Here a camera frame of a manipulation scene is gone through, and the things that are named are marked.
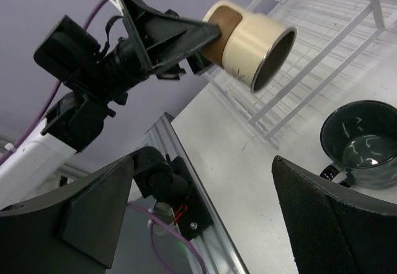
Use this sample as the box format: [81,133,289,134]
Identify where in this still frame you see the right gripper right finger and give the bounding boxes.
[272,156,396,273]

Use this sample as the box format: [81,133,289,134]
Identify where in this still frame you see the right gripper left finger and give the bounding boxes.
[1,156,134,273]

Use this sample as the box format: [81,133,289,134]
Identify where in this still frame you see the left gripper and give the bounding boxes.
[102,0,221,84]

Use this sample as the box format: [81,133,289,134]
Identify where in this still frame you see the cream white cup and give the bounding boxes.
[202,0,297,93]

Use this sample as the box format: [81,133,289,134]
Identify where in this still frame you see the dark green mug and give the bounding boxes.
[319,100,396,189]

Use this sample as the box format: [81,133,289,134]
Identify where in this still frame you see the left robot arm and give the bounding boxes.
[1,0,221,207]

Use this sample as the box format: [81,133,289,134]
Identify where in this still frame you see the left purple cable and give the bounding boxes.
[0,0,205,274]

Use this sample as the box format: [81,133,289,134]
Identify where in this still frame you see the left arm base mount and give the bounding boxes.
[130,146,213,241]

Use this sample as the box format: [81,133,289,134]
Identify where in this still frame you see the aluminium mounting rail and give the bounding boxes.
[0,112,249,274]

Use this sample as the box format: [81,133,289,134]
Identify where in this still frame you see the white wire dish rack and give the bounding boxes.
[207,0,396,148]

